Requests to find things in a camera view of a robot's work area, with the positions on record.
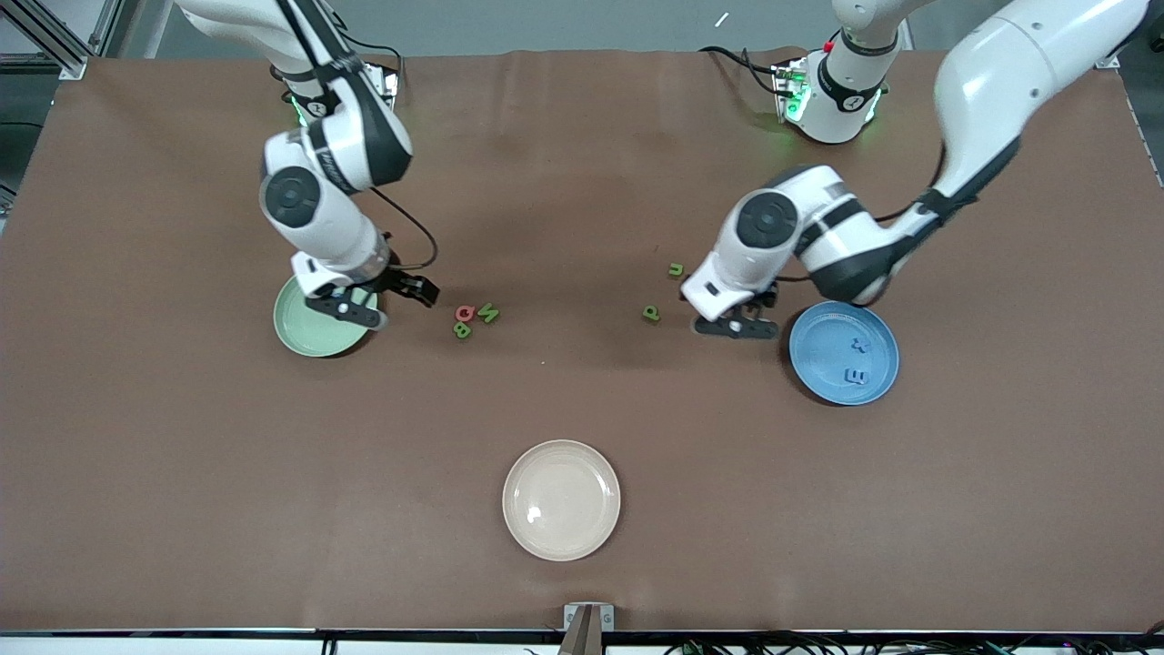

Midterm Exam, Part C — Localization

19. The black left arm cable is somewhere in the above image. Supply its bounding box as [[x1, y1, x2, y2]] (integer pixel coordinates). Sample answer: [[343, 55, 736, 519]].
[[778, 136, 951, 283]]

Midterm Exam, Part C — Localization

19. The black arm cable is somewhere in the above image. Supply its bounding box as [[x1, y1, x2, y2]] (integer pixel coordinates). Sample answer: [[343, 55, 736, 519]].
[[273, 0, 440, 271], [778, 136, 951, 283]]

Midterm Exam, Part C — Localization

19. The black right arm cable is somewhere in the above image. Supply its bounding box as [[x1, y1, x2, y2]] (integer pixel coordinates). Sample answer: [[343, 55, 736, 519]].
[[273, 0, 440, 271]]

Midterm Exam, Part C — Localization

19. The black left base cable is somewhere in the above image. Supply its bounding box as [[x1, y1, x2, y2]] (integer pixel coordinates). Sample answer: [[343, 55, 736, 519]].
[[698, 45, 785, 96]]

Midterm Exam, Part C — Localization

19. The beige plate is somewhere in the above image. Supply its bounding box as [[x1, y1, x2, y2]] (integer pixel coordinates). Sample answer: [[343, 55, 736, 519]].
[[502, 439, 622, 562]]

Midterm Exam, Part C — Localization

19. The black right base cable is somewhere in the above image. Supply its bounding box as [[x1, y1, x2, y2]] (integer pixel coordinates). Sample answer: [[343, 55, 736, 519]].
[[341, 38, 406, 92]]

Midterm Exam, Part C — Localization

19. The blue plate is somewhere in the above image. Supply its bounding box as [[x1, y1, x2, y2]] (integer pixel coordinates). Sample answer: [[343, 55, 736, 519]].
[[788, 300, 900, 407]]

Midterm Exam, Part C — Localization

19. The black base cable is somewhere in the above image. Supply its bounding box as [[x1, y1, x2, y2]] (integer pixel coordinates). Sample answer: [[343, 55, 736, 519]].
[[698, 45, 785, 96], [341, 38, 406, 92]]

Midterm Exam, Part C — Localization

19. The grey metal camera bracket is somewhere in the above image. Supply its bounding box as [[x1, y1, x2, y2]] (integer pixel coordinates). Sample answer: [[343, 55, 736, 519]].
[[559, 602, 616, 655]]

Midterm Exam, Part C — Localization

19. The green plate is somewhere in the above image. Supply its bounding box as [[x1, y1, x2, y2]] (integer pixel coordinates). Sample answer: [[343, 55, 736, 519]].
[[273, 273, 378, 358]]

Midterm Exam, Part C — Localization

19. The aluminium frame profile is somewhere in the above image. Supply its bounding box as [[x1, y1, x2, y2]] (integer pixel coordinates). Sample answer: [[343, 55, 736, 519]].
[[0, 0, 92, 81]]

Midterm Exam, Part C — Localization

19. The brown table mat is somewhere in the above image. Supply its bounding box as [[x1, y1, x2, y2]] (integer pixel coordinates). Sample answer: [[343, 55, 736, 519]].
[[0, 47, 1164, 633]]

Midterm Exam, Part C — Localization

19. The table edge rail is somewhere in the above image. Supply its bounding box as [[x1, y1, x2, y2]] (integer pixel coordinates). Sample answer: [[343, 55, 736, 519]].
[[0, 626, 1164, 655]]

